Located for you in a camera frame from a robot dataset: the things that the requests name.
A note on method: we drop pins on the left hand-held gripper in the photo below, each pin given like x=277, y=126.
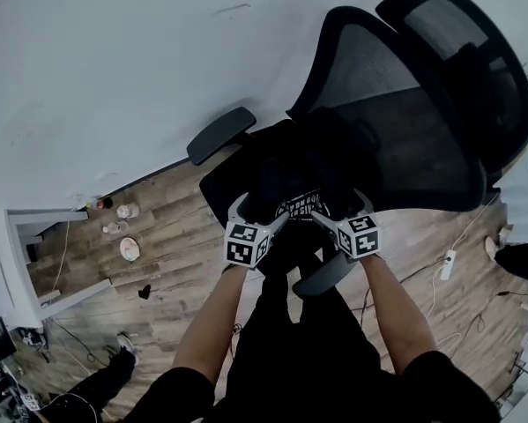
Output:
x=246, y=245

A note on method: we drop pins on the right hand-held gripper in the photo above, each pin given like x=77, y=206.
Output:
x=360, y=236

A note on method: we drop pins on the black printed garment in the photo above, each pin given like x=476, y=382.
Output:
x=307, y=170

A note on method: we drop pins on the black mesh office chair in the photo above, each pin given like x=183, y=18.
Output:
x=422, y=148

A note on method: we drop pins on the person's left forearm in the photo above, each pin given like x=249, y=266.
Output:
x=215, y=324

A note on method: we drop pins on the person's right forearm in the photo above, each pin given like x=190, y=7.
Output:
x=400, y=315

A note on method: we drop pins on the white power strip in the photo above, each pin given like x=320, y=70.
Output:
x=448, y=264

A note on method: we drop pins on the clear plastic bottle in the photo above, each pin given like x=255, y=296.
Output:
x=128, y=211
x=115, y=227

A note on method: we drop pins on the small black floor object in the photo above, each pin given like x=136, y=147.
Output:
x=144, y=291

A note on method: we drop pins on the person's black clothing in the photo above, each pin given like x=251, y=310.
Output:
x=316, y=359

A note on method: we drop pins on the small brown bottle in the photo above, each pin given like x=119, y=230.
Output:
x=104, y=203

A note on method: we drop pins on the white desk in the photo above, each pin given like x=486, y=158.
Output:
x=21, y=258

